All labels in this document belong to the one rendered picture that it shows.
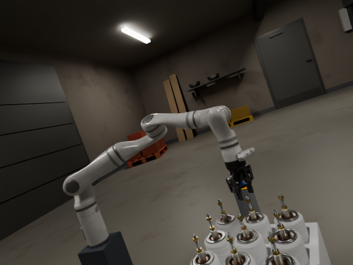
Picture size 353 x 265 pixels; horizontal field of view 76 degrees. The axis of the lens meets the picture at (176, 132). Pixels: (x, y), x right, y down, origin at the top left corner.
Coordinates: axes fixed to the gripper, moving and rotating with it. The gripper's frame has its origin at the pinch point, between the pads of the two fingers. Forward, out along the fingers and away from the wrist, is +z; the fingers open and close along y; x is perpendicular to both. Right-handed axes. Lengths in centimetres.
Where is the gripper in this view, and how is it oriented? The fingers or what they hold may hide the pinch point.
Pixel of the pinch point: (246, 193)
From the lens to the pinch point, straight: 93.1
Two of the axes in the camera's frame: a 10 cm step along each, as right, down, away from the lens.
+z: 3.3, 9.4, 0.5
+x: 6.2, -1.8, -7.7
